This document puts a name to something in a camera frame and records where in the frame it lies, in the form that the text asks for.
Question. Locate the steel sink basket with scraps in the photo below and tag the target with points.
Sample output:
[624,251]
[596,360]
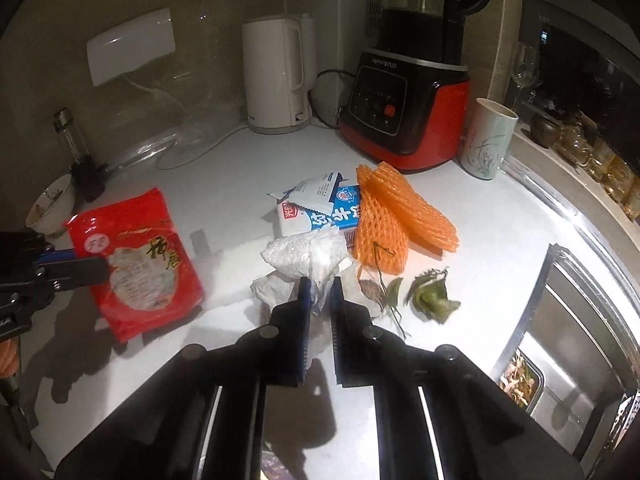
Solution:
[520,380]

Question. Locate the white tissue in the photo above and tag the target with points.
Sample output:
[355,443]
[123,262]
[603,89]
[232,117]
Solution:
[295,252]

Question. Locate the red and black blender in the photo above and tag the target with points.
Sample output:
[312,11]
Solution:
[400,125]

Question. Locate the blue and white paper sachet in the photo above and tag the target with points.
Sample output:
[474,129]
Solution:
[312,192]

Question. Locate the glass bottle with dark base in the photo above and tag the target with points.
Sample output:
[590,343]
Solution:
[75,140]

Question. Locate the dark clay teapot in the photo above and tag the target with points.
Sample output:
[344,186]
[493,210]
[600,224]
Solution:
[547,130]

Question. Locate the wine glass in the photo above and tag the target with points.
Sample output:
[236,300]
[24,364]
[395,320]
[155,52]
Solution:
[525,67]

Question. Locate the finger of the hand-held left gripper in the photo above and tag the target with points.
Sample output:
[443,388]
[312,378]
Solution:
[60,257]
[85,274]

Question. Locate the green peel scrap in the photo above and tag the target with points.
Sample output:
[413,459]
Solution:
[432,295]

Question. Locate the red printed food packet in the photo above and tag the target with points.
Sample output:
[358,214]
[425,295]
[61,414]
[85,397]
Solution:
[145,270]

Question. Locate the small ceramic bowl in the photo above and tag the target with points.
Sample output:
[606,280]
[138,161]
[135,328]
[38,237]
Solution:
[47,205]

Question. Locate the blue and white milk carton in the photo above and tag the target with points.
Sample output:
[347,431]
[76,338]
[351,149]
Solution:
[330,215]

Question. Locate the white electric kettle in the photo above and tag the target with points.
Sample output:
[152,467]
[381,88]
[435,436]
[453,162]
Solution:
[272,75]

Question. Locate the orange foam fruit net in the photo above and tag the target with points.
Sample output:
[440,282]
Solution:
[430,225]
[380,220]

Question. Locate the thin plant stem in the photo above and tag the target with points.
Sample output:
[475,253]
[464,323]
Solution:
[395,317]

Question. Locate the small green leaf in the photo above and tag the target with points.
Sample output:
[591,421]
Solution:
[392,290]

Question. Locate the glass teapot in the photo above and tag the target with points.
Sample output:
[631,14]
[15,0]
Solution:
[577,142]

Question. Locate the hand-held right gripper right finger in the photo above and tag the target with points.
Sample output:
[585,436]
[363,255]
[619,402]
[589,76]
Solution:
[339,332]

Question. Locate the white wall socket cover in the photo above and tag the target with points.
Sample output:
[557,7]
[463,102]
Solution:
[130,45]

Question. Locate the white ceramic cup with plant print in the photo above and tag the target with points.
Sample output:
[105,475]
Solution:
[487,145]

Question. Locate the brown dried scrap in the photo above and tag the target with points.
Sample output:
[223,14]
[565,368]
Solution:
[370,292]

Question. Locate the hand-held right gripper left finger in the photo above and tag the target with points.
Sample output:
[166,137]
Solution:
[303,332]

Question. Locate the stainless steel sink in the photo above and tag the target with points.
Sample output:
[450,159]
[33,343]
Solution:
[565,340]

